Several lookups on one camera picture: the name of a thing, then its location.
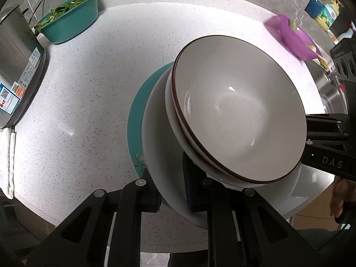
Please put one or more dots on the pink floral ceramic bowl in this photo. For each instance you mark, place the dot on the pink floral ceramic bowl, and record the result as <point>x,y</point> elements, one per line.
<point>236,103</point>

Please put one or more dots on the stainless steel sink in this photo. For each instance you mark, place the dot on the stainless steel sink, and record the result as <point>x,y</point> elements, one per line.
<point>325,89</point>

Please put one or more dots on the peeled green stem lettuce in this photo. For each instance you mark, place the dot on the peeled green stem lettuce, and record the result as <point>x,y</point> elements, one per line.
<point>292,24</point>

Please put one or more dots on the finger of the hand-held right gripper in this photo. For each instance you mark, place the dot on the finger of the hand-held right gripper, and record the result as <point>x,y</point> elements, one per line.
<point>325,119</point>
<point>325,141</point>

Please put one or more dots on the teal bowl with greens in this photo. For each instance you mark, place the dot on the teal bowl with greens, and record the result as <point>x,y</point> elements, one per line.
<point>58,11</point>

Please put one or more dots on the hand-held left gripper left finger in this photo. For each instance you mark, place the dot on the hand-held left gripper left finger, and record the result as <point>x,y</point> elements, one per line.
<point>151,197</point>

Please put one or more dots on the stainless steel rice cooker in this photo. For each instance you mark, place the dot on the stainless steel rice cooker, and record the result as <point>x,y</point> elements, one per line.
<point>16,75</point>

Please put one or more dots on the purple plastic basin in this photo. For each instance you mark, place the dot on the purple plastic basin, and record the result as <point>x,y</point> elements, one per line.
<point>294,41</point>

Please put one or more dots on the grey white plate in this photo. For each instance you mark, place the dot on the grey white plate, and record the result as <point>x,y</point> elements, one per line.
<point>158,144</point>

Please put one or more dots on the yellow dish soap bottle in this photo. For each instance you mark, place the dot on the yellow dish soap bottle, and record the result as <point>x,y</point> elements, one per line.
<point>328,14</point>

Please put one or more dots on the person's right hand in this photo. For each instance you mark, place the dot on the person's right hand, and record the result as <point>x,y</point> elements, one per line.
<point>338,197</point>

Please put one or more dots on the white folded towel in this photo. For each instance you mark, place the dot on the white folded towel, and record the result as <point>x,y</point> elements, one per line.
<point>8,158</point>

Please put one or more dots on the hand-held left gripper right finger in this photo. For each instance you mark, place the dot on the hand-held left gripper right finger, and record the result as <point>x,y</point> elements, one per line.
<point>192,183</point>

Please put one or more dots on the white spray bottle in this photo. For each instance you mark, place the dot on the white spray bottle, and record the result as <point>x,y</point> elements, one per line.
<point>346,34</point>

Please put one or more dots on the large teal floral plate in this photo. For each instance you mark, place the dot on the large teal floral plate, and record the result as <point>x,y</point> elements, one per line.
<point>135,122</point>

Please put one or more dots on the blue utensil cup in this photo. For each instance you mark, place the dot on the blue utensil cup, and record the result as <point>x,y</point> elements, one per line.
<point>314,7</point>

